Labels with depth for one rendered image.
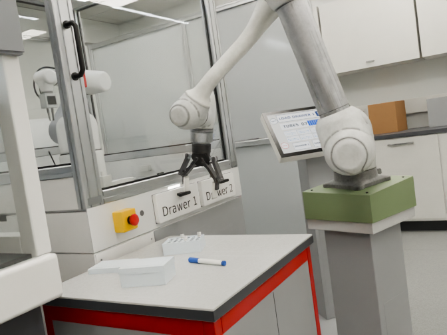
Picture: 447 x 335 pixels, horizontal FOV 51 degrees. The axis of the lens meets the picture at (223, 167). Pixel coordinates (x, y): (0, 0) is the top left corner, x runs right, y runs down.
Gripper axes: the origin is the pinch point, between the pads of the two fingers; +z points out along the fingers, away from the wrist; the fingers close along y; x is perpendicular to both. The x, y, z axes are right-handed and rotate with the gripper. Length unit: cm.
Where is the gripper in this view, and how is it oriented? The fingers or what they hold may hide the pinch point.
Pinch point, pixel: (199, 193)
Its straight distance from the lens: 188.0
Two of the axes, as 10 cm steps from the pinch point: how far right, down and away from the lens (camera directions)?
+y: -8.6, -1.2, 4.9
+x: -5.0, 1.3, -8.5
